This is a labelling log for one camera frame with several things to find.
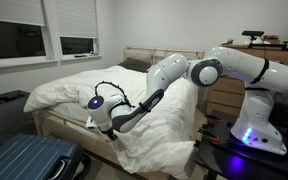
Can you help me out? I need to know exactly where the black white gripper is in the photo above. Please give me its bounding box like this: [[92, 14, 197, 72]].
[[105, 129, 117, 140]]

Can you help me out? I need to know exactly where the white duvet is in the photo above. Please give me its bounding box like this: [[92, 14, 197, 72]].
[[24, 66, 198, 179]]

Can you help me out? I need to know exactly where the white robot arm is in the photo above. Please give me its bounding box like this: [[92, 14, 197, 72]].
[[87, 46, 288, 155]]

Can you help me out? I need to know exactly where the white fitted bed sheet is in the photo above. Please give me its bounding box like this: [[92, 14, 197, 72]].
[[52, 102, 89, 122]]

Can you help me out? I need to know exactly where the dark grey pillow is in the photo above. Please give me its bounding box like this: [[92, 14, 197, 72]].
[[119, 58, 151, 72]]

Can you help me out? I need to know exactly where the beige headboard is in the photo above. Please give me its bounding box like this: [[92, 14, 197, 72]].
[[123, 46, 205, 64]]

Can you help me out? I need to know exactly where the blue hard suitcase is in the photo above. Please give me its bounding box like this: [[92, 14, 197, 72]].
[[0, 134, 91, 180]]

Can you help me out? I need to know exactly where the orange black clamp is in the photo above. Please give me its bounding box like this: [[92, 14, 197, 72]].
[[198, 128, 220, 142], [205, 114, 223, 123]]

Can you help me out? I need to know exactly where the dark grey ottoman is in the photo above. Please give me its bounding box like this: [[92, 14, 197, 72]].
[[0, 90, 37, 146]]

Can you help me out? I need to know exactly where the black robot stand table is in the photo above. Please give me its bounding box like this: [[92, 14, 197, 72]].
[[195, 111, 288, 180]]

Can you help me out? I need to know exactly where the white window blind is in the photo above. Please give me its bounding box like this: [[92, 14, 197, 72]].
[[55, 0, 97, 38], [0, 0, 45, 26]]

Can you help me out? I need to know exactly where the wooden dresser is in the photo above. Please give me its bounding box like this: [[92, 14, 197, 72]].
[[204, 46, 288, 115]]

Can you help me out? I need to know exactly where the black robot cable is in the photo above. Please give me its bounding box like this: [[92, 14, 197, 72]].
[[94, 80, 135, 109]]

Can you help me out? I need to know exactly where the wooden bed frame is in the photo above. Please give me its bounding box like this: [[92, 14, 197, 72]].
[[32, 108, 172, 180]]

